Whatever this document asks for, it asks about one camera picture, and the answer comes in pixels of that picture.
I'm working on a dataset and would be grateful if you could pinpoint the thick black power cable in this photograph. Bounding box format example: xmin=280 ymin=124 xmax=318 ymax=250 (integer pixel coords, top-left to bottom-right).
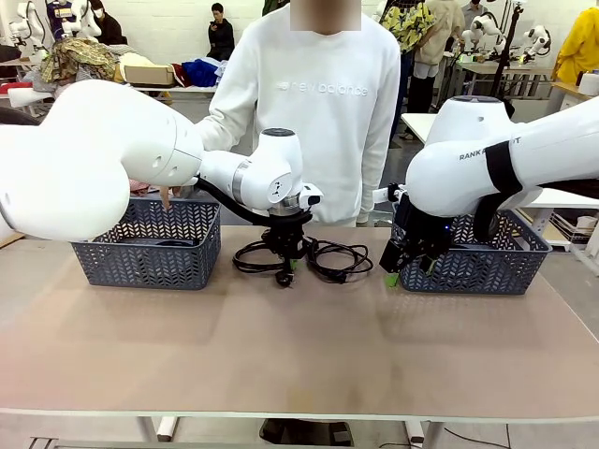
xmin=232 ymin=238 xmax=299 ymax=287
xmin=303 ymin=238 xmax=374 ymax=284

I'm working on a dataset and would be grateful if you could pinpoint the black tripod pole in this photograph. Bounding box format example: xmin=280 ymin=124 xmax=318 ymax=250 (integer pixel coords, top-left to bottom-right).
xmin=490 ymin=0 xmax=525 ymax=118

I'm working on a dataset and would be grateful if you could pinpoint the cardboard box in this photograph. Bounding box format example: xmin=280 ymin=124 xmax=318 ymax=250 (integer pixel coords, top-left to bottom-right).
xmin=124 ymin=65 xmax=177 ymax=88

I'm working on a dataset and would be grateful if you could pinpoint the person in black with mask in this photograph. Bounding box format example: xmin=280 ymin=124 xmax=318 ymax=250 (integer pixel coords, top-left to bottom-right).
xmin=90 ymin=0 xmax=128 ymax=47

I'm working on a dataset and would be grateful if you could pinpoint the grey background work table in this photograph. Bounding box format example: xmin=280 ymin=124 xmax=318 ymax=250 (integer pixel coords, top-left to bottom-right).
xmin=451 ymin=60 xmax=581 ymax=116

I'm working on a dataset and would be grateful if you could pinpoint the person's left forearm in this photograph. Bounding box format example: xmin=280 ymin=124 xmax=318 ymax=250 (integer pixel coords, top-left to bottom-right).
xmin=358 ymin=135 xmax=399 ymax=221

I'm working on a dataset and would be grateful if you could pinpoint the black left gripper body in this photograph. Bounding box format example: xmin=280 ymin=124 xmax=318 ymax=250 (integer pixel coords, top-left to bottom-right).
xmin=269 ymin=224 xmax=306 ymax=258

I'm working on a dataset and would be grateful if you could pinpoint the white table leg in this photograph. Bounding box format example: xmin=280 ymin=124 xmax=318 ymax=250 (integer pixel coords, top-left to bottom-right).
xmin=135 ymin=413 xmax=182 ymax=443
xmin=404 ymin=418 xmax=444 ymax=449

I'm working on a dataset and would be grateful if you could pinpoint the pile of patterned clothes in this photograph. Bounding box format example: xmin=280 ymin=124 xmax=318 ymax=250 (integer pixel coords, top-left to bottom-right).
xmin=39 ymin=36 xmax=121 ymax=85

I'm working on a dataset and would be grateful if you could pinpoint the person in yellow floral shirt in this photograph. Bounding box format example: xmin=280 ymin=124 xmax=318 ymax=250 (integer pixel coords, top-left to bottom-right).
xmin=379 ymin=0 xmax=437 ymax=55

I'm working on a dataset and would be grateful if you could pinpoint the person in beige jacket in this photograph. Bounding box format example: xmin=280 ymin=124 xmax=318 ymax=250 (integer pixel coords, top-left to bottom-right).
xmin=406 ymin=0 xmax=467 ymax=116

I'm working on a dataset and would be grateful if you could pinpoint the blue cloth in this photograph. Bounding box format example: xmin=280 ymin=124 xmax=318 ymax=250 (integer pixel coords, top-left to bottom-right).
xmin=181 ymin=58 xmax=226 ymax=89

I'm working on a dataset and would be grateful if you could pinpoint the seated person in black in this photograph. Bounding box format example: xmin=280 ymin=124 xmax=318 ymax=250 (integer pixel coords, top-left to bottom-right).
xmin=207 ymin=2 xmax=236 ymax=62

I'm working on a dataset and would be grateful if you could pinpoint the person in yellow jacket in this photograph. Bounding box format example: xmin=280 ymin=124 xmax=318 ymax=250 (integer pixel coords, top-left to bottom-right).
xmin=550 ymin=7 xmax=599 ymax=85

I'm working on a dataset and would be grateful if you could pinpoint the person's right forearm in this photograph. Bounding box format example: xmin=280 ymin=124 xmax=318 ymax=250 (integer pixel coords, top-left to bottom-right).
xmin=196 ymin=105 xmax=257 ymax=154

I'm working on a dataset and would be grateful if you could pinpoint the white background table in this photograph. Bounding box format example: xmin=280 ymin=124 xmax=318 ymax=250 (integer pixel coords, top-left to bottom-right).
xmin=139 ymin=82 xmax=219 ymax=102

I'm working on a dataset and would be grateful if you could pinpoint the purple and yellow jersey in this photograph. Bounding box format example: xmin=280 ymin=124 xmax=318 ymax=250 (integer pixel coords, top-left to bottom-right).
xmin=45 ymin=0 xmax=79 ymax=41

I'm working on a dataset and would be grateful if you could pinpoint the person's right hand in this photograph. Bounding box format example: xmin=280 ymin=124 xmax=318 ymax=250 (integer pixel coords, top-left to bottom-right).
xmin=156 ymin=185 xmax=191 ymax=211

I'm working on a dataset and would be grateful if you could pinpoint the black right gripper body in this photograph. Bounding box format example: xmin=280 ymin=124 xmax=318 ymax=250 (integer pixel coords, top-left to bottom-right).
xmin=397 ymin=198 xmax=453 ymax=256

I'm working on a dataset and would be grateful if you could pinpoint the white wire rack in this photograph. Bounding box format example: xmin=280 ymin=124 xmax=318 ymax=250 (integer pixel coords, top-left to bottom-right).
xmin=547 ymin=208 xmax=599 ymax=253

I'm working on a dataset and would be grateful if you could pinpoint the white roll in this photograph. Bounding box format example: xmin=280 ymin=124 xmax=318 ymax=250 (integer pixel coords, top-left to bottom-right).
xmin=578 ymin=69 xmax=599 ymax=97

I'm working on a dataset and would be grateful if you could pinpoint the person in white sweatshirt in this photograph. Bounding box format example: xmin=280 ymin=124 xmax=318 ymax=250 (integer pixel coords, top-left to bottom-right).
xmin=196 ymin=0 xmax=402 ymax=229

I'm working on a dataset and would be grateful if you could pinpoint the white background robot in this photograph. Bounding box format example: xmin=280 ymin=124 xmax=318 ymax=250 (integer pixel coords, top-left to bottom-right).
xmin=519 ymin=25 xmax=552 ymax=62
xmin=460 ymin=11 xmax=509 ymax=62
xmin=8 ymin=0 xmax=48 ymax=52
xmin=69 ymin=0 xmax=102 ymax=39

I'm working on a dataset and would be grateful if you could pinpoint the blue-grey plastic basket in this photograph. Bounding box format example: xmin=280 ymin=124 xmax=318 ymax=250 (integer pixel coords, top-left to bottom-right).
xmin=390 ymin=208 xmax=554 ymax=297
xmin=69 ymin=196 xmax=223 ymax=292

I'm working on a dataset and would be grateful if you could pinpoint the black foot pedal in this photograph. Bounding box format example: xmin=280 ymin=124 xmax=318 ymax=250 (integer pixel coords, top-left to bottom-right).
xmin=258 ymin=418 xmax=356 ymax=448

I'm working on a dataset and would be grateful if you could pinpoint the black strapped cable of right arm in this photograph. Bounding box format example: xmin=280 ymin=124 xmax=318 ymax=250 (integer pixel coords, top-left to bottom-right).
xmin=472 ymin=139 xmax=599 ymax=240

